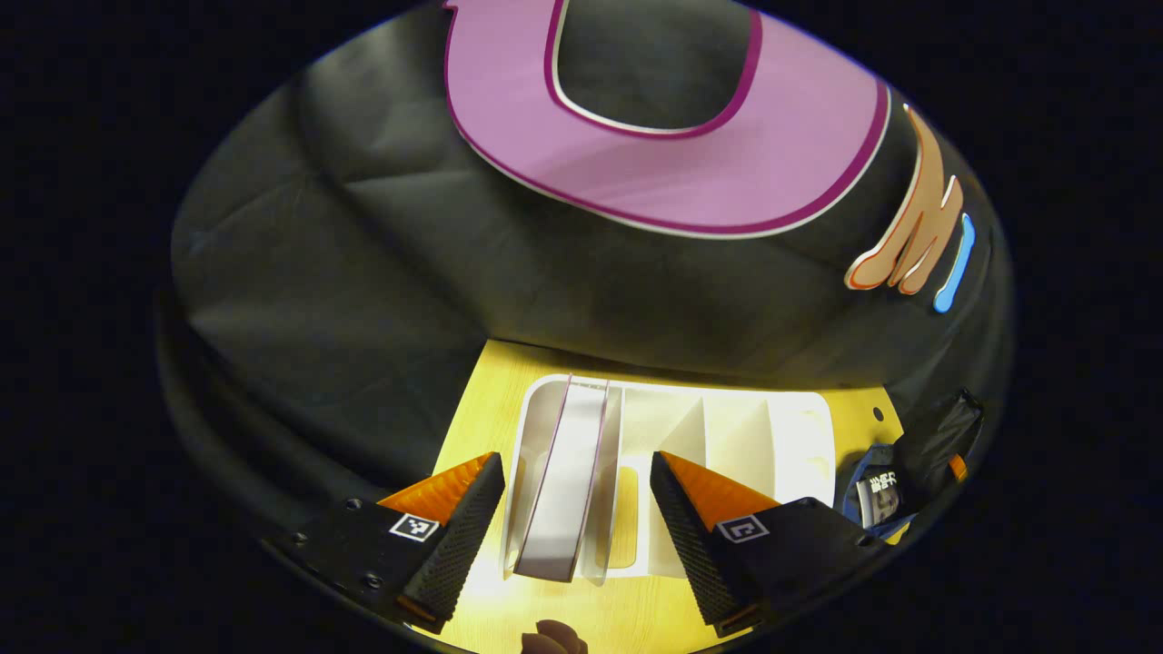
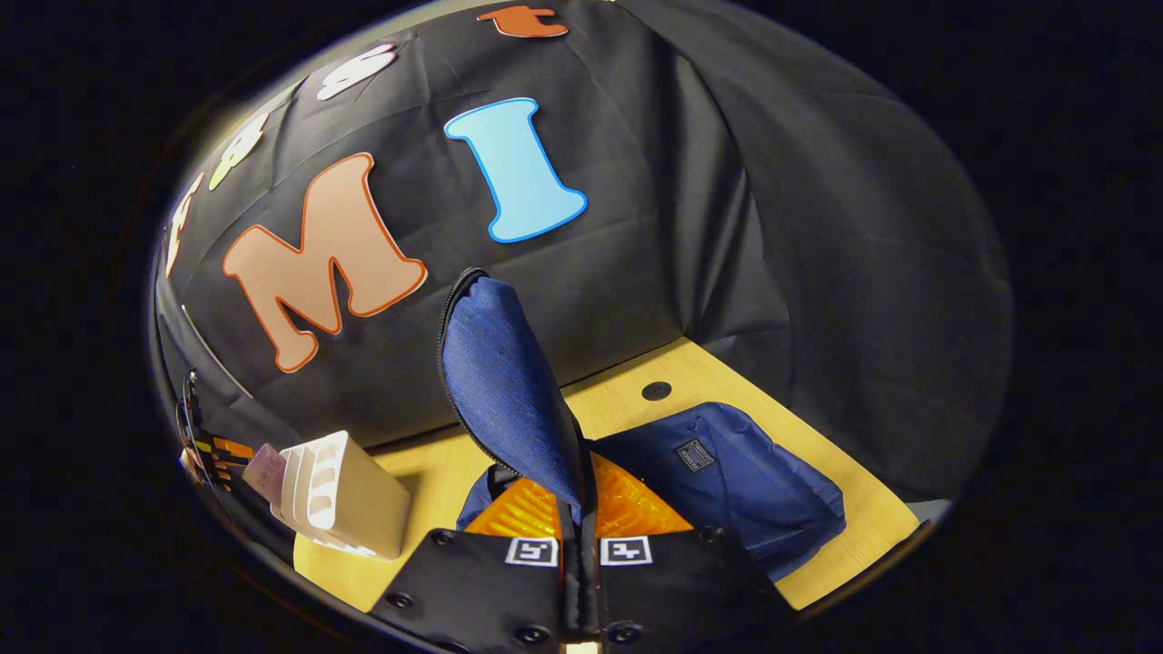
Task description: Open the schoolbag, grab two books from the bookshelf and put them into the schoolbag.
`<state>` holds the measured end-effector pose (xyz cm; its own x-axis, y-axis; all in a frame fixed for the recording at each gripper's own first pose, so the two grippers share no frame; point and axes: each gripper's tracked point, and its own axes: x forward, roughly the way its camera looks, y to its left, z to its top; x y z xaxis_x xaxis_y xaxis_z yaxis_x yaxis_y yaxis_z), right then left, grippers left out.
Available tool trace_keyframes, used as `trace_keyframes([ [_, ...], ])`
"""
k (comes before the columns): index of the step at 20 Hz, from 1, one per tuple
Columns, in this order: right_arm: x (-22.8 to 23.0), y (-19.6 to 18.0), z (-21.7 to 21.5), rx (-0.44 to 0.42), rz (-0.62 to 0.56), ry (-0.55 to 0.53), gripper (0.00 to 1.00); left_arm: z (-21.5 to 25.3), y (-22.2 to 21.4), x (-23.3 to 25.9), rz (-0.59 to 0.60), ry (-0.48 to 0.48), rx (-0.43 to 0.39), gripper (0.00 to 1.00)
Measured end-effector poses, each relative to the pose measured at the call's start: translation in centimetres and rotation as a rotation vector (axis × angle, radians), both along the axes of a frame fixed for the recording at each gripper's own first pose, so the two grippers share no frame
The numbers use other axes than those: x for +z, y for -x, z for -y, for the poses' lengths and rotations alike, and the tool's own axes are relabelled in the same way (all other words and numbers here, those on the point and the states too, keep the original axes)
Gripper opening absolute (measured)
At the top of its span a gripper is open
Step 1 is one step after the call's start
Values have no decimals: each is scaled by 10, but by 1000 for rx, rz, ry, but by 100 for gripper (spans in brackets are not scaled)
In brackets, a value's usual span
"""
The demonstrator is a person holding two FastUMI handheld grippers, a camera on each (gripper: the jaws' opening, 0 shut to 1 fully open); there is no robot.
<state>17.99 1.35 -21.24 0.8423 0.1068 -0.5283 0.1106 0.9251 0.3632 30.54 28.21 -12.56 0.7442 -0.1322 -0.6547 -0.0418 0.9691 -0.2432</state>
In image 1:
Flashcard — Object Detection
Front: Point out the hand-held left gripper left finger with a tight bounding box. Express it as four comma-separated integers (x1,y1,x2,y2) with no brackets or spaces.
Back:
263,451,507,635

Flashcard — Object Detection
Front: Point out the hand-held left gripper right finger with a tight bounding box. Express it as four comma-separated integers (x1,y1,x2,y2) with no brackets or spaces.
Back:
649,451,896,637

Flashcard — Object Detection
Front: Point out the blue schoolbag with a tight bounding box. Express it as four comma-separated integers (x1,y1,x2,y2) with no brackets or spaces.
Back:
836,389,985,544

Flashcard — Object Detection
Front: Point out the white plastic bookshelf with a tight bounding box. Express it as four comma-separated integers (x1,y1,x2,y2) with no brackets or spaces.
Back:
502,374,837,584

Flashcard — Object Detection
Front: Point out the pink cover book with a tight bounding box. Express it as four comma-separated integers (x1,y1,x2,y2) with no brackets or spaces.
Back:
514,377,610,583

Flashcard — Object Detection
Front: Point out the black backdrop cloth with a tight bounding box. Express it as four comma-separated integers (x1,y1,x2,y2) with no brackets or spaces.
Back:
159,0,1014,546

